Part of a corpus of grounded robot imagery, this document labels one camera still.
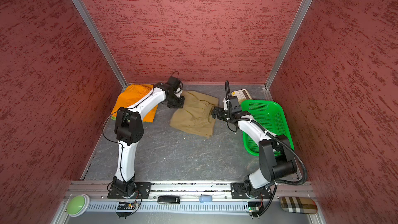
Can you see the plaid patterned case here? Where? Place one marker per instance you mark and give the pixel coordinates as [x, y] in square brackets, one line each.
[299, 205]

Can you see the light blue small object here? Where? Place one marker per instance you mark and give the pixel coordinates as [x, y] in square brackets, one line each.
[204, 199]

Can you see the aluminium front rail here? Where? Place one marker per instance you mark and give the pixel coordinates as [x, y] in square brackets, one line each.
[189, 192]

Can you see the aluminium corner post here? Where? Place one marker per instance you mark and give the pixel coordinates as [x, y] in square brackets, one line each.
[297, 21]
[84, 13]

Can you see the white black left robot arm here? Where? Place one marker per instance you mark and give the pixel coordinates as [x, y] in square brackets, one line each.
[129, 131]

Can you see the right aluminium corner post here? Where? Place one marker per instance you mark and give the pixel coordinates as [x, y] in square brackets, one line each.
[297, 21]

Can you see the orange shorts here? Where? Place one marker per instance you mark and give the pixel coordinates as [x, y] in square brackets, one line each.
[131, 95]

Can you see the green plastic laundry basket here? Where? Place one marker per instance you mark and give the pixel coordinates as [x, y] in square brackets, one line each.
[270, 115]

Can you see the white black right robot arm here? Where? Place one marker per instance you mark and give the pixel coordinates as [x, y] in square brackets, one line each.
[276, 159]

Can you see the cream desk calculator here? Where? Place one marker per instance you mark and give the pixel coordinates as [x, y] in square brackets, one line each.
[242, 95]

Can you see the black usb device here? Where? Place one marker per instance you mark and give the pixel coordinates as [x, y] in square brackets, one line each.
[168, 200]

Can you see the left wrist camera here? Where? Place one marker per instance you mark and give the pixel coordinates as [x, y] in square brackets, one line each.
[175, 84]

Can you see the left circuit board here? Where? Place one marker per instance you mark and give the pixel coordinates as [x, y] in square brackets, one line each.
[126, 206]

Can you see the right circuit board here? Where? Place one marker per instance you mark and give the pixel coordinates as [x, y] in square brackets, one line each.
[255, 207]

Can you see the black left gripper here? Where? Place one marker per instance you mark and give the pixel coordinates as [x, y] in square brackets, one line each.
[180, 104]

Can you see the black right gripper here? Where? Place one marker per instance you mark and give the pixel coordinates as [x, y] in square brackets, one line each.
[220, 115]

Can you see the green round push button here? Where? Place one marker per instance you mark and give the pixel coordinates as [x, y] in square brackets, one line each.
[78, 205]

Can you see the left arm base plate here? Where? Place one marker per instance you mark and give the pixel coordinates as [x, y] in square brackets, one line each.
[142, 190]

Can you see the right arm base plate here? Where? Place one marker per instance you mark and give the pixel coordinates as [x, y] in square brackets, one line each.
[239, 190]

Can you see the khaki brown shorts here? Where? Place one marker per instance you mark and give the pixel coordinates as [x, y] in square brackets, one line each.
[195, 116]

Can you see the circuit board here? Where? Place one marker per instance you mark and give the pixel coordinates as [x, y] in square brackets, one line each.
[255, 207]
[126, 206]

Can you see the left aluminium corner post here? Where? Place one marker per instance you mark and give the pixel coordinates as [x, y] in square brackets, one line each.
[84, 13]

